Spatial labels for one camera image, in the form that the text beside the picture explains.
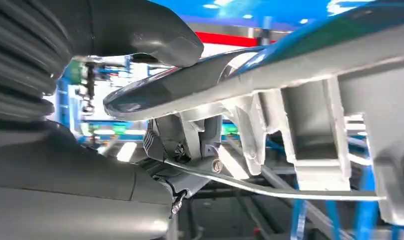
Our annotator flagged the red barrier tape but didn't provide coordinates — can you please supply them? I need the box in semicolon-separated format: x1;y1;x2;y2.
195;31;276;48

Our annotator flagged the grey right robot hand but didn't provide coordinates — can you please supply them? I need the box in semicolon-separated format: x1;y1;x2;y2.
0;0;223;240

